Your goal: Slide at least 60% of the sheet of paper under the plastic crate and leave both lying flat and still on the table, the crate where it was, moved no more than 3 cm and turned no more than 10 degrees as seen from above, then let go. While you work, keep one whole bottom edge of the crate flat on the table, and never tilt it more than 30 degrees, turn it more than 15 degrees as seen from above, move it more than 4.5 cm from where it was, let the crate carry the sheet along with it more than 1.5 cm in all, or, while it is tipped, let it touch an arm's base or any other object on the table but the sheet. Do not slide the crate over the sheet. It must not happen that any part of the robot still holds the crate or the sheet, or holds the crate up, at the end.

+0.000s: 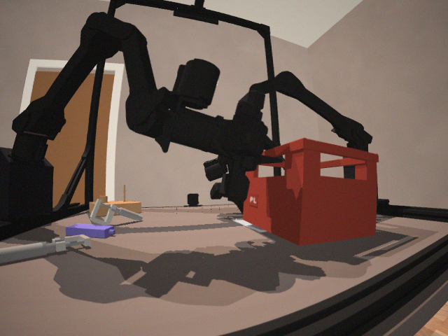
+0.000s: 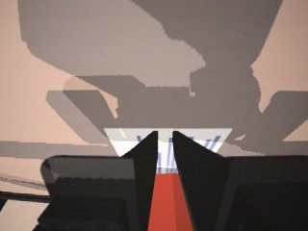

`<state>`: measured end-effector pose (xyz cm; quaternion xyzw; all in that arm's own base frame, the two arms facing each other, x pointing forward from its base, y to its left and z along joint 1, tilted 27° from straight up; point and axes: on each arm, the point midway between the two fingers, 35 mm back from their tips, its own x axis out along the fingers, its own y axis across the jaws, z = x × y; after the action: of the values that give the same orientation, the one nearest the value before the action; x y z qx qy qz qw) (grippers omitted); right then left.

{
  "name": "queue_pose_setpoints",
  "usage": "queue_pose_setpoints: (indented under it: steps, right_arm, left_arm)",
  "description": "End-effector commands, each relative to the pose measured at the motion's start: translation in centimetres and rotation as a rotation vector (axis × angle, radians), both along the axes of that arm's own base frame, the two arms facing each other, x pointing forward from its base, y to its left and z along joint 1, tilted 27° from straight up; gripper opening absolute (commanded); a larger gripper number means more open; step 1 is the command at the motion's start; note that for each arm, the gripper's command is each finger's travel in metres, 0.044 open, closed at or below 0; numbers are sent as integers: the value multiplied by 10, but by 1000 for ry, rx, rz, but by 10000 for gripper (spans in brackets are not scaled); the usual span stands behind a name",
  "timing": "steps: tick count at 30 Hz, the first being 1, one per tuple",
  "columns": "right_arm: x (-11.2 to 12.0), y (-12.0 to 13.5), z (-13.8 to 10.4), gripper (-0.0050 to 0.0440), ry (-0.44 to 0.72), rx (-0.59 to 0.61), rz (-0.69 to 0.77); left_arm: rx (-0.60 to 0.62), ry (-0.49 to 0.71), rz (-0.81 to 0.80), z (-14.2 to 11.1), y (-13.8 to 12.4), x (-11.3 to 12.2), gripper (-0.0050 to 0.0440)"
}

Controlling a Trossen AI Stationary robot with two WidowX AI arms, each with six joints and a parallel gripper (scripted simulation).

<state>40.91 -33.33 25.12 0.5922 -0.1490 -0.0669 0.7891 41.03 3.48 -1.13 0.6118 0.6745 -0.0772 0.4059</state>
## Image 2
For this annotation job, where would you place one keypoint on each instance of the white sheet of paper with blue bars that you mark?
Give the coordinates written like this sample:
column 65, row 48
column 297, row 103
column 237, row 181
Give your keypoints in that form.
column 125, row 139

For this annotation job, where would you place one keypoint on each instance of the red plastic crate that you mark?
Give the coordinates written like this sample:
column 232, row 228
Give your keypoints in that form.
column 169, row 210

